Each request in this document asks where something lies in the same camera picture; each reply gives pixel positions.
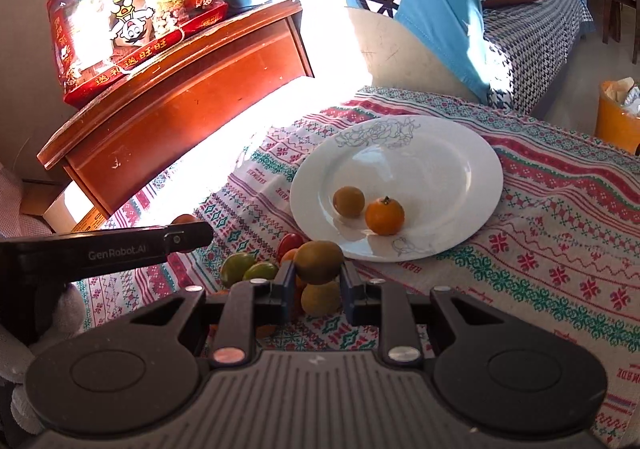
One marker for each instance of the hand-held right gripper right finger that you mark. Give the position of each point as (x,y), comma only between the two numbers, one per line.
(350,296)

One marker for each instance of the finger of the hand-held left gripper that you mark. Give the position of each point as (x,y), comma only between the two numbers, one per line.
(192,236)

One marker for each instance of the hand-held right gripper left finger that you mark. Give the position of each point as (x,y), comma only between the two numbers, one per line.
(286,289)

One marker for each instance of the brown kiwi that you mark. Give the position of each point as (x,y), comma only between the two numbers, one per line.
(348,201)
(318,261)
(320,300)

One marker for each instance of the green plum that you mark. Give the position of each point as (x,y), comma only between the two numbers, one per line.
(261,271)
(236,268)

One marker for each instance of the red cherry tomato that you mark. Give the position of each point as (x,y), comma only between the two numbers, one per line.
(289,244)

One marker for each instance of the white floral plate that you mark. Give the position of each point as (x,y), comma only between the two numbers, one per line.
(425,169)

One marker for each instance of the person's left hand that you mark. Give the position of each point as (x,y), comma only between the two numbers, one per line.
(72,309)

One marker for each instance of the cardboard box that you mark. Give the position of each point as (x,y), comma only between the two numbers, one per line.
(55,209)

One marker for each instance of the pink checkered cloth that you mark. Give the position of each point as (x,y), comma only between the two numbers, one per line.
(20,209)

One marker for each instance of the red wooden cabinet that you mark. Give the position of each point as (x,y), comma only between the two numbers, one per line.
(165,119)

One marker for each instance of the patterned woven tablecloth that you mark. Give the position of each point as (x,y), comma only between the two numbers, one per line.
(525,229)

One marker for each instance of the red snack bag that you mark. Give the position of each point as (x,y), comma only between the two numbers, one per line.
(125,19)

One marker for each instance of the blue printed pillow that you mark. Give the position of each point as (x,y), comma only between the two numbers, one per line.
(440,29)

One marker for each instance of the houndstooth sofa cover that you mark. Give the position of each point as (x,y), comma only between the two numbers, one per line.
(530,44)

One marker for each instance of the orange trash bin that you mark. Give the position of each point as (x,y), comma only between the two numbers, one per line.
(615,121)

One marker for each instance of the silver foil wrappers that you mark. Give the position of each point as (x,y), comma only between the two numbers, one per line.
(631,96)

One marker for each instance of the dark wooden chair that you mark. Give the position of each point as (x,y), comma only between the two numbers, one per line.
(612,9)

